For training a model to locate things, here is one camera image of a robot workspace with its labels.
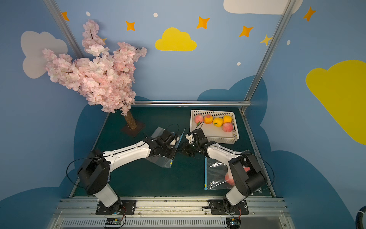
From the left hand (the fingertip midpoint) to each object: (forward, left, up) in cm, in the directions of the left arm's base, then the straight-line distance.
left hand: (176, 151), depth 86 cm
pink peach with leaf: (-16, -31, -1) cm, 35 cm away
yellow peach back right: (+30, -37, -3) cm, 48 cm away
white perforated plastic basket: (+20, -28, -10) cm, 36 cm away
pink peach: (+30, -15, -3) cm, 34 cm away
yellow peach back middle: (+27, -30, -4) cm, 40 cm away
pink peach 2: (+23, -36, -4) cm, 43 cm away
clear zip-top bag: (-3, +9, -9) cm, 13 cm away
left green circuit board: (-36, +31, -10) cm, 48 cm away
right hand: (+1, -1, +1) cm, 2 cm away
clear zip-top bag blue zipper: (-9, -24, -6) cm, 27 cm away
